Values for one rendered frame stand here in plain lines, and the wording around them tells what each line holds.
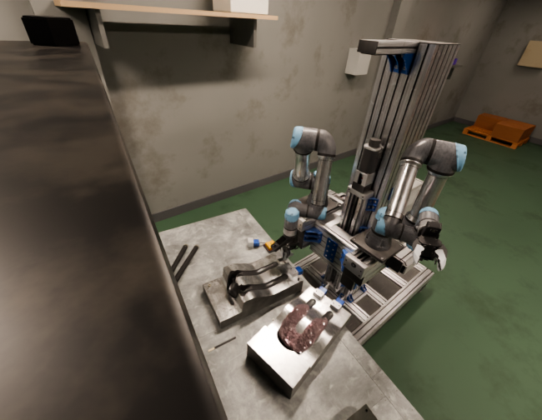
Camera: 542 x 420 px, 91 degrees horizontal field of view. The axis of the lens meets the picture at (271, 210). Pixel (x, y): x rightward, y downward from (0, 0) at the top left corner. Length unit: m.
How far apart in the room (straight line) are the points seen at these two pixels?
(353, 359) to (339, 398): 0.19
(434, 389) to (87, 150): 2.52
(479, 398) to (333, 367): 1.47
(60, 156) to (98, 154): 0.02
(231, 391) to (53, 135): 1.24
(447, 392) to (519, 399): 0.50
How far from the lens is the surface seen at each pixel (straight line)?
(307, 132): 1.44
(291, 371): 1.28
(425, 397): 2.51
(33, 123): 0.27
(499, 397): 2.81
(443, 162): 1.39
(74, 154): 0.20
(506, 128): 8.15
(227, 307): 1.48
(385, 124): 1.63
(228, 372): 1.39
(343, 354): 1.48
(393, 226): 1.29
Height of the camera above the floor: 2.08
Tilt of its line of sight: 36 degrees down
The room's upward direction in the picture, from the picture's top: 4 degrees clockwise
